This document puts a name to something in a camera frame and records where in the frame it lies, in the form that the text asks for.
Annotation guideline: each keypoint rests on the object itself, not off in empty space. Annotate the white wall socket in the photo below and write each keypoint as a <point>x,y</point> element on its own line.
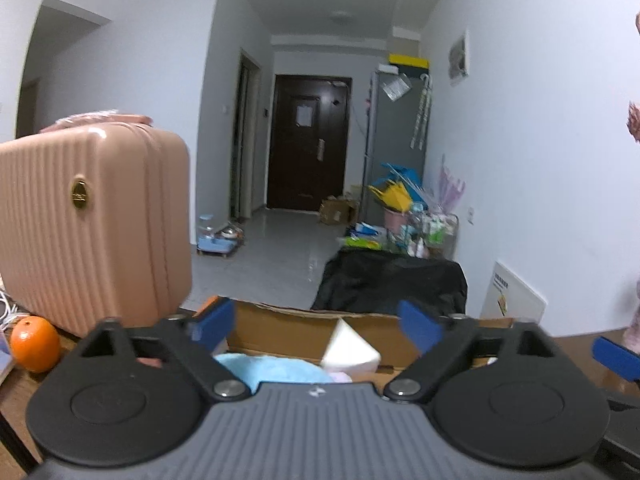
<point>471,216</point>

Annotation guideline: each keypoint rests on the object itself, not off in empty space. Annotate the white paper notice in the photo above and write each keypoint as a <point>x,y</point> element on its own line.
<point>303,116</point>

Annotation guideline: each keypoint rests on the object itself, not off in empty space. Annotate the yellow black box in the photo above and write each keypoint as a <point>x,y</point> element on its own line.
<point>409,61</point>

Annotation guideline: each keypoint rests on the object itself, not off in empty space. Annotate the bunch of dried pink roses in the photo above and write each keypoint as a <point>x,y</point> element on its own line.
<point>635,122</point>

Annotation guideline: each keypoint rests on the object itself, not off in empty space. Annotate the white sponge block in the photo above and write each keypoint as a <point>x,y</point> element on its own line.
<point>350,350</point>

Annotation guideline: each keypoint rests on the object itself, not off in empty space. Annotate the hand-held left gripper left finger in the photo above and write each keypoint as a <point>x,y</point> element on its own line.
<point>215,322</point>

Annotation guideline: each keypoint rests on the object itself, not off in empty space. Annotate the brown cardboard box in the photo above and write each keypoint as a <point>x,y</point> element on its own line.
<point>337,210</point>

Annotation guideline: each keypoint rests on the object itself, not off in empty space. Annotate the white sign board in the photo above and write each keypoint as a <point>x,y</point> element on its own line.
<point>515,300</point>

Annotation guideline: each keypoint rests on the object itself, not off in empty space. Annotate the dusty pink soft pad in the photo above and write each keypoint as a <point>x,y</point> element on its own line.
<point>150,362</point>

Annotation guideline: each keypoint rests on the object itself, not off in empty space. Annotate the pink ribbed suitcase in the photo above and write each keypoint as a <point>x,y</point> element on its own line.
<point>95,230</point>

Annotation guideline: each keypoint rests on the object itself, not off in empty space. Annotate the blue tissue pack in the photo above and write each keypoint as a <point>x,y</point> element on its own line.
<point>4,360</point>

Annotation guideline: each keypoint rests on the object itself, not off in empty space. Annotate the white electrical panel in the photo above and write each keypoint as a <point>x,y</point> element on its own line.
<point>459,57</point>

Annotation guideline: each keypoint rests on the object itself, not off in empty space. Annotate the blue plastic item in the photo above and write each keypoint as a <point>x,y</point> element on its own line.
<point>402,172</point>

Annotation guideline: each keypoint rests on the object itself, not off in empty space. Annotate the lavender fuzzy headband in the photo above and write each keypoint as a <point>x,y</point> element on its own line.
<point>339,377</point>

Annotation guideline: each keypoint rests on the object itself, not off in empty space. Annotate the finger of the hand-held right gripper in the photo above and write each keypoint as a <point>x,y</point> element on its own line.
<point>617,357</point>
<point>625,425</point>

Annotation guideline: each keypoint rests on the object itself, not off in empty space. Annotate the white folded umbrella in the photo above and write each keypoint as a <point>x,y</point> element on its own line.
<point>422,110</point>

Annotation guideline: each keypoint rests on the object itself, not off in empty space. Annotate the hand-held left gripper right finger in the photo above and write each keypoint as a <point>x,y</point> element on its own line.
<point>420,329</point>

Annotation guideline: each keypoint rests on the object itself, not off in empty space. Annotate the dark brown entrance door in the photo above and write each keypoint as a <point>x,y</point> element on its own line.
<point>300,160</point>

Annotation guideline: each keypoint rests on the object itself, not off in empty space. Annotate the purple ceramic vase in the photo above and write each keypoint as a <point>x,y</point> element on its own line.
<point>632,320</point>

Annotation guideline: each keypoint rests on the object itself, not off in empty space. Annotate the light blue cloth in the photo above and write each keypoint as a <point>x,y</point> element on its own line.
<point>270,372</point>

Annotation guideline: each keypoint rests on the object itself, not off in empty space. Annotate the dark side door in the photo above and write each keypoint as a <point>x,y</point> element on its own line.
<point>245,135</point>

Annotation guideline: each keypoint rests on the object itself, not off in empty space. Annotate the orange fruit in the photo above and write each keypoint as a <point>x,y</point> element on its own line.
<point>35,344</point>

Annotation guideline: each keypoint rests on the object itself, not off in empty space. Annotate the pink bucket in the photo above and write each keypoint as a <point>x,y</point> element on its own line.
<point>396,221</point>

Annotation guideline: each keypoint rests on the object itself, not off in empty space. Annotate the clear plastic bag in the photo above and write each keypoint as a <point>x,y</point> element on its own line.
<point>396,87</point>

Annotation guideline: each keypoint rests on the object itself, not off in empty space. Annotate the pet water dispenser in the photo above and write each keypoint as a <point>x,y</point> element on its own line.
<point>220,240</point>

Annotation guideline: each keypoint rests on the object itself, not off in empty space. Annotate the grey refrigerator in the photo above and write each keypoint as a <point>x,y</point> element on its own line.
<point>395,150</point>

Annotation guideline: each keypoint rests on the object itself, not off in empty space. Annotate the red cardboard box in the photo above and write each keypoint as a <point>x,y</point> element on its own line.
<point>280,325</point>

